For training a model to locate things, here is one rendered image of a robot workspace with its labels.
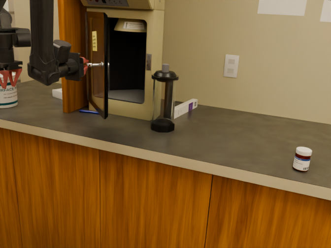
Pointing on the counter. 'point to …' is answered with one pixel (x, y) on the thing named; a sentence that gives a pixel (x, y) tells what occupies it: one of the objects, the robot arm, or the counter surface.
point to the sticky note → (94, 41)
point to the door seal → (107, 63)
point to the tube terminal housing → (152, 41)
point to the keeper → (148, 62)
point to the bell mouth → (131, 25)
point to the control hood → (128, 4)
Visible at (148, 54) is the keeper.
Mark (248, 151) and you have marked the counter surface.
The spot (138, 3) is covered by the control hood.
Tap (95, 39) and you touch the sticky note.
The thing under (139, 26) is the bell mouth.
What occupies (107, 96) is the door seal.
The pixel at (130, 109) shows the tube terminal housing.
